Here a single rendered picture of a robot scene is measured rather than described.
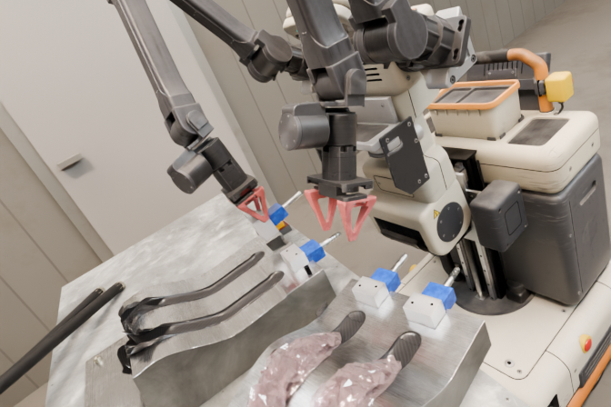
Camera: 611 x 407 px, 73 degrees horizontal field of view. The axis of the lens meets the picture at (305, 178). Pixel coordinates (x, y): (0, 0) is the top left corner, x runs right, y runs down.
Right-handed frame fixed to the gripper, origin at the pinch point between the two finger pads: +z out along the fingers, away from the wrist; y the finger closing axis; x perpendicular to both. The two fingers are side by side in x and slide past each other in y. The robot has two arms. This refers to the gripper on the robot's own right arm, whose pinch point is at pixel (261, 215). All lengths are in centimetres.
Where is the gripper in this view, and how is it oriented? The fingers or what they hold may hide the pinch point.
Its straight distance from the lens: 92.5
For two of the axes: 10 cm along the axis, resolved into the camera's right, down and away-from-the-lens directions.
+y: 3.9, 1.2, -9.1
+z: 5.4, 7.8, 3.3
